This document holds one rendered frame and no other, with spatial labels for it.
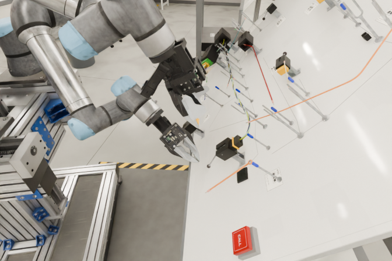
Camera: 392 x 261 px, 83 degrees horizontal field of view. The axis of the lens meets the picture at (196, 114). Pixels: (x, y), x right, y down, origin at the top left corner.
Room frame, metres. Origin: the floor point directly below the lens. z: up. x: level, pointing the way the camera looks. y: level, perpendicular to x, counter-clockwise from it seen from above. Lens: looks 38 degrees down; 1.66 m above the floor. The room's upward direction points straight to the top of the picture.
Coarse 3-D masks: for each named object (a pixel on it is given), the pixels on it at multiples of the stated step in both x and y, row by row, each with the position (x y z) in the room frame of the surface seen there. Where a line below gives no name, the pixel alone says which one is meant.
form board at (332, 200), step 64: (384, 0) 0.64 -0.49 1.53; (256, 64) 0.91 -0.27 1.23; (320, 64) 0.60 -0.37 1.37; (384, 64) 0.45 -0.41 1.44; (256, 128) 0.55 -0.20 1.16; (320, 128) 0.40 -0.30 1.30; (384, 128) 0.31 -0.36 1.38; (192, 192) 0.49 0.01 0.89; (256, 192) 0.34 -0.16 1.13; (320, 192) 0.26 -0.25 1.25; (384, 192) 0.21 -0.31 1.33; (192, 256) 0.26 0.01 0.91; (256, 256) 0.19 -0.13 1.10; (320, 256) 0.16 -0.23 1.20
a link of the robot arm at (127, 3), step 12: (108, 0) 0.44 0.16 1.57; (120, 0) 0.43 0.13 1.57; (132, 0) 0.43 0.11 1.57; (144, 0) 0.44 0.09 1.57; (108, 12) 0.42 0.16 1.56; (120, 12) 0.42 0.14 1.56; (132, 12) 0.43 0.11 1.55; (144, 12) 0.43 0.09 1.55; (156, 12) 0.45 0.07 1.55; (120, 24) 0.42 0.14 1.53; (132, 24) 0.43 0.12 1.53; (144, 24) 0.43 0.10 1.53; (156, 24) 0.44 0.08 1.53; (132, 36) 0.44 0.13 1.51; (144, 36) 0.43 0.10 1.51
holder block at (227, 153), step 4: (224, 140) 0.49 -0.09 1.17; (228, 140) 0.48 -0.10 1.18; (216, 144) 0.50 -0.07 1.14; (220, 144) 0.49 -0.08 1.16; (224, 144) 0.48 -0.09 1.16; (228, 144) 0.46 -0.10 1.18; (216, 148) 0.49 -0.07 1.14; (220, 148) 0.47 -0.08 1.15; (224, 148) 0.46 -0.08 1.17; (228, 148) 0.45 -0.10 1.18; (216, 152) 0.47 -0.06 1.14; (220, 152) 0.46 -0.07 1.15; (224, 152) 0.46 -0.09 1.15; (228, 152) 0.45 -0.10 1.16; (232, 152) 0.45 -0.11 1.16; (236, 152) 0.45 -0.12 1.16; (220, 156) 0.46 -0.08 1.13; (224, 156) 0.46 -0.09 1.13; (228, 156) 0.45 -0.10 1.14; (232, 156) 0.45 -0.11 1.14; (224, 160) 0.46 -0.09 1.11
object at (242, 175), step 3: (243, 168) 0.43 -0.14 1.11; (246, 168) 0.42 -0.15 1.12; (240, 171) 0.42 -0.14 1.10; (243, 171) 0.42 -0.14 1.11; (246, 171) 0.41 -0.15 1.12; (237, 174) 0.42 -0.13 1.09; (240, 174) 0.41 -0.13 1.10; (243, 174) 0.41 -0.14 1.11; (246, 174) 0.40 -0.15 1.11; (237, 177) 0.41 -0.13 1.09; (240, 177) 0.40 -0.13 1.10; (243, 177) 0.40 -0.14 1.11; (246, 177) 0.40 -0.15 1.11; (237, 180) 0.40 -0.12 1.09; (240, 180) 0.40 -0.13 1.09; (243, 180) 0.39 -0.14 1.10
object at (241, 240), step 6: (240, 228) 0.25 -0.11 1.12; (246, 228) 0.24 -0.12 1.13; (234, 234) 0.24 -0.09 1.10; (240, 234) 0.23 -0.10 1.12; (246, 234) 0.23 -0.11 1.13; (234, 240) 0.23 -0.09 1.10; (240, 240) 0.22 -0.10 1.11; (246, 240) 0.22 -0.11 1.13; (234, 246) 0.22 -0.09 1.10; (240, 246) 0.21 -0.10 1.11; (246, 246) 0.20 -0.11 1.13; (234, 252) 0.20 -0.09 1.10; (240, 252) 0.20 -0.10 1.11
